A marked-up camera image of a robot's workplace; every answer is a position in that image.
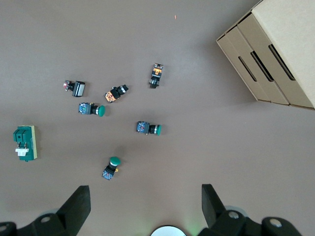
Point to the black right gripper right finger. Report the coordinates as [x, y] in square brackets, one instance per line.
[216, 211]

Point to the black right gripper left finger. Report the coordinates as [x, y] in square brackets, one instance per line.
[71, 211]

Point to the green load switch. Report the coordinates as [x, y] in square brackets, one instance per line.
[24, 137]

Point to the brown cardboard sorting box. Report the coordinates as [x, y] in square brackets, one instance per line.
[283, 37]

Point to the green push button switch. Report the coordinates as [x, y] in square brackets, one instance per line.
[142, 127]
[115, 161]
[85, 108]

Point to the black square button switch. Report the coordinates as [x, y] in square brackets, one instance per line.
[78, 88]

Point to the black orange selector switch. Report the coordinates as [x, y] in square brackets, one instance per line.
[156, 73]
[114, 93]

